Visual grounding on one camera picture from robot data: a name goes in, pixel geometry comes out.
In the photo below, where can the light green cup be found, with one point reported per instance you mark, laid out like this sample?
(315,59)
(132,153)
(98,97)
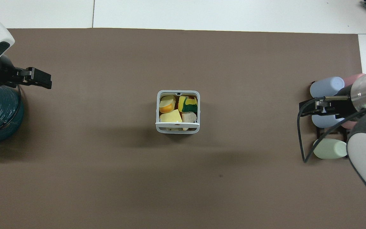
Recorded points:
(329,149)

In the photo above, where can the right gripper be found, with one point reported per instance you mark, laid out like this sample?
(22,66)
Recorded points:
(345,103)

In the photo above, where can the yellow orange toy food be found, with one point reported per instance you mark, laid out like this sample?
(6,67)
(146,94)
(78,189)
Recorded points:
(166,106)

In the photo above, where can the pale yellow toy wedge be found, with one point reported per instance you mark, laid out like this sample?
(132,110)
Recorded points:
(170,117)

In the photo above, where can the black cup rack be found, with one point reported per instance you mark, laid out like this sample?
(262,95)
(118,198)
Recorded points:
(319,132)

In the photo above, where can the yellow green toy food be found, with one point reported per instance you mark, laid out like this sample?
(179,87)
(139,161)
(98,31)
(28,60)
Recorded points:
(189,104)

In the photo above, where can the small grey trash can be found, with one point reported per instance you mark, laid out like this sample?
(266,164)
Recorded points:
(178,129)

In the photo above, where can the pink cup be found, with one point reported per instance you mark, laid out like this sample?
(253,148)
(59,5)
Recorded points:
(353,78)

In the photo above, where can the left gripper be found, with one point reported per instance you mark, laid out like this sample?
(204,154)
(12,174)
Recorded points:
(2,72)

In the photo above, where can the beige toy food piece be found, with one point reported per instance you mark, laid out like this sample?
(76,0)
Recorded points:
(189,117)

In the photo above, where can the light blue cup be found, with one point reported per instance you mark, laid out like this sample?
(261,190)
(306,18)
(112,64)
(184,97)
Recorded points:
(326,121)
(327,86)

